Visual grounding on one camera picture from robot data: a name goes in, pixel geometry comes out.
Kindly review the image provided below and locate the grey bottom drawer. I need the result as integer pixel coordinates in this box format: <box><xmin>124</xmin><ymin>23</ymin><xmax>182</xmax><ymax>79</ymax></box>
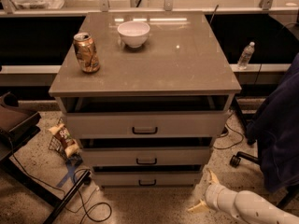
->
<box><xmin>93</xmin><ymin>164</ymin><xmax>203</xmax><ymax>187</ymax></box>

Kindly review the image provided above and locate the crushed gold soda can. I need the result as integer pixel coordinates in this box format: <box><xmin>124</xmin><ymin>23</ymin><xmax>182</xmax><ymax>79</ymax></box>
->
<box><xmin>73</xmin><ymin>32</ymin><xmax>100</xmax><ymax>73</ymax></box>

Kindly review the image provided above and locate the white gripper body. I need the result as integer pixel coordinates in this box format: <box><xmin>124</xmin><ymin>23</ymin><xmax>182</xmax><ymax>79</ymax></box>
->
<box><xmin>205</xmin><ymin>184</ymin><xmax>234</xmax><ymax>212</ymax></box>

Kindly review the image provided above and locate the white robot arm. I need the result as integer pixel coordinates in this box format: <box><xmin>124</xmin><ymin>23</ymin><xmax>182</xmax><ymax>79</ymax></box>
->
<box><xmin>188</xmin><ymin>170</ymin><xmax>299</xmax><ymax>224</ymax></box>

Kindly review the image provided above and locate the small wire basket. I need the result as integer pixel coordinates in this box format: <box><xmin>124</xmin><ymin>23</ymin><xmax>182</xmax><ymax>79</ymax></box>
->
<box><xmin>49</xmin><ymin>119</ymin><xmax>68</xmax><ymax>159</ymax></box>

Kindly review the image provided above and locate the brown chip bag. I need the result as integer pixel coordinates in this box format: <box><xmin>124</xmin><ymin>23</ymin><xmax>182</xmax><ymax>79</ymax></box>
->
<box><xmin>49</xmin><ymin>123</ymin><xmax>79</xmax><ymax>158</ymax></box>

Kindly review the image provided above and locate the grey middle drawer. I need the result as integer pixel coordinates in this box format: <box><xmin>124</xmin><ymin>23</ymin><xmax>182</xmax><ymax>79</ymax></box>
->
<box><xmin>80</xmin><ymin>137</ymin><xmax>212</xmax><ymax>166</ymax></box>

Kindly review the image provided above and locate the grey drawer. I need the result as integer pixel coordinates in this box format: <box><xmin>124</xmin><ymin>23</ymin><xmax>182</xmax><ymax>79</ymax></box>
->
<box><xmin>61</xmin><ymin>95</ymin><xmax>234</xmax><ymax>139</ymax></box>
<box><xmin>93</xmin><ymin>164</ymin><xmax>203</xmax><ymax>187</ymax></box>
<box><xmin>80</xmin><ymin>137</ymin><xmax>212</xmax><ymax>166</ymax></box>

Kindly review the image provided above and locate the white ceramic bowl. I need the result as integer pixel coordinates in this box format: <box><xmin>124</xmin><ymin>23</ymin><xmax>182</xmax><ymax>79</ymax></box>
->
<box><xmin>117</xmin><ymin>21</ymin><xmax>150</xmax><ymax>48</ymax></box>

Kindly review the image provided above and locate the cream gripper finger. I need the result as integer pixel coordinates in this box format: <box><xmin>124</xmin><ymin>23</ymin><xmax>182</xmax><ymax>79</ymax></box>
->
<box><xmin>188</xmin><ymin>200</ymin><xmax>209</xmax><ymax>213</ymax></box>
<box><xmin>208</xmin><ymin>170</ymin><xmax>220</xmax><ymax>184</ymax></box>

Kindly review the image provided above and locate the dark blue office chair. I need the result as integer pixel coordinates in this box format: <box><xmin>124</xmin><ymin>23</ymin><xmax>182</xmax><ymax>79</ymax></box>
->
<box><xmin>230</xmin><ymin>54</ymin><xmax>299</xmax><ymax>209</ymax></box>

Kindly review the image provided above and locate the grey drawer cabinet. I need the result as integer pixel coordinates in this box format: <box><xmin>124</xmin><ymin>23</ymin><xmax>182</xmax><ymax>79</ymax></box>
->
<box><xmin>48</xmin><ymin>10</ymin><xmax>242</xmax><ymax>189</ymax></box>

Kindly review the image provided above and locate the grey top drawer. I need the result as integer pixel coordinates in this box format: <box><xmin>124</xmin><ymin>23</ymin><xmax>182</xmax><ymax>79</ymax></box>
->
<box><xmin>61</xmin><ymin>95</ymin><xmax>234</xmax><ymax>139</ymax></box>

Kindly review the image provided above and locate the dark stand left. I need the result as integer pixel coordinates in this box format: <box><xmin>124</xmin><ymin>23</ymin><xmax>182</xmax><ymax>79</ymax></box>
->
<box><xmin>0</xmin><ymin>100</ymin><xmax>82</xmax><ymax>224</ymax></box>

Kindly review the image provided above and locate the blue tape cross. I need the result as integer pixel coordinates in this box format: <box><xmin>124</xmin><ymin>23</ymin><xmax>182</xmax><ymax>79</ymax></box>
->
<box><xmin>56</xmin><ymin>160</ymin><xmax>82</xmax><ymax>188</ymax></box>

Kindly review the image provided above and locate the black cable right floor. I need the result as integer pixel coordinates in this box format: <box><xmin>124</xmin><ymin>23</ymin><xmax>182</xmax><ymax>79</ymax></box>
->
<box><xmin>212</xmin><ymin>112</ymin><xmax>246</xmax><ymax>151</ymax></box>

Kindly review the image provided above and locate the clear plastic water bottle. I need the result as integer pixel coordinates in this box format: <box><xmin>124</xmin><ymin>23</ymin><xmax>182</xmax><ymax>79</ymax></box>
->
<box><xmin>237</xmin><ymin>42</ymin><xmax>255</xmax><ymax>70</ymax></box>

